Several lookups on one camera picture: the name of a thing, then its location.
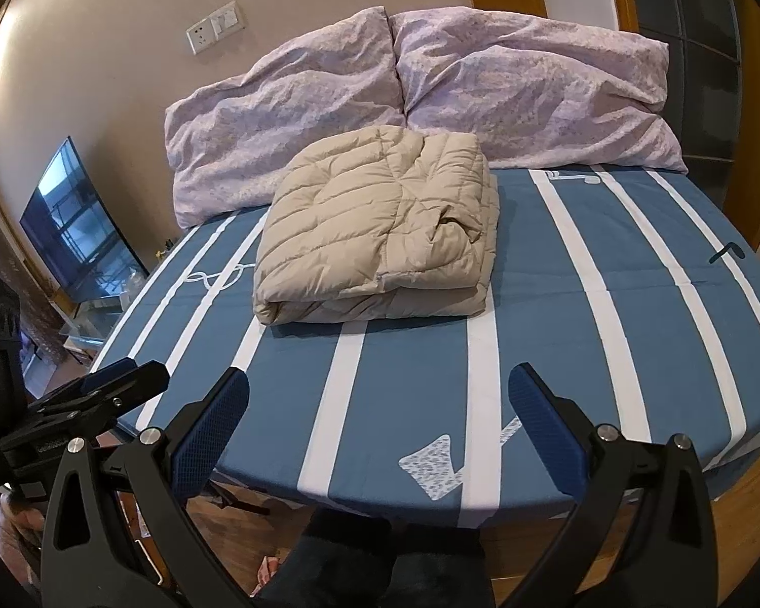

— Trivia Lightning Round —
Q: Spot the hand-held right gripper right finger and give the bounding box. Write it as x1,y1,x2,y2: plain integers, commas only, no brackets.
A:
508,362,718,608

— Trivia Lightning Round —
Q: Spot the white wall switch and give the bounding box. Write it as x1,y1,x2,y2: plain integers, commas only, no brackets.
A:
210,2,245,35

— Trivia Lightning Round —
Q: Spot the white wall socket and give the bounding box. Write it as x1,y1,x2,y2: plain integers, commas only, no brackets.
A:
185,20,215,55

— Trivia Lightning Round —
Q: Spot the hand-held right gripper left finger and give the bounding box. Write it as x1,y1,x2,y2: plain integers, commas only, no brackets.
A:
40,366,257,608

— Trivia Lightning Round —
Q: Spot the beige puffer jacket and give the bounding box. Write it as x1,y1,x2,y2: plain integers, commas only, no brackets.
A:
253,125,500,325

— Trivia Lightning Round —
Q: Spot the flat screen television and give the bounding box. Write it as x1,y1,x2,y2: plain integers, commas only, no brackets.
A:
20,136,149,303

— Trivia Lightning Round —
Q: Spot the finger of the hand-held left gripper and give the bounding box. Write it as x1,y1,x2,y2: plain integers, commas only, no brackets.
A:
28,360,171,439
79,358,141,397

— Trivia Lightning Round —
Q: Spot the person's left leg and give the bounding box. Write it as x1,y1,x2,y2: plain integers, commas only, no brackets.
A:
253,510,400,608

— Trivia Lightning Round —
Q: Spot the lilac floral pillow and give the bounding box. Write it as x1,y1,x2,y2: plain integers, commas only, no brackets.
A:
389,6,688,173
165,6,406,229

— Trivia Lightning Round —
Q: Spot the glass television stand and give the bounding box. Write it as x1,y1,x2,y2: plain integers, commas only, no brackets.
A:
57,266,149,368

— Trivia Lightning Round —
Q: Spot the dark glass panel door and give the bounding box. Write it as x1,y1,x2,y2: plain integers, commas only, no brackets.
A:
627,0,745,216

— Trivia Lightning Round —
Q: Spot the bed with blue striped sheet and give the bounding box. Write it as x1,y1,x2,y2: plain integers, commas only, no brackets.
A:
89,165,760,590

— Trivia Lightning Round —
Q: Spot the person's right leg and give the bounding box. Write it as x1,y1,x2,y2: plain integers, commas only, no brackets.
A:
386,519,501,608

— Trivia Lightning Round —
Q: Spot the person's leg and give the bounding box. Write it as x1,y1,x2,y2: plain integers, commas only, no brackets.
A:
386,519,501,608
253,510,400,608

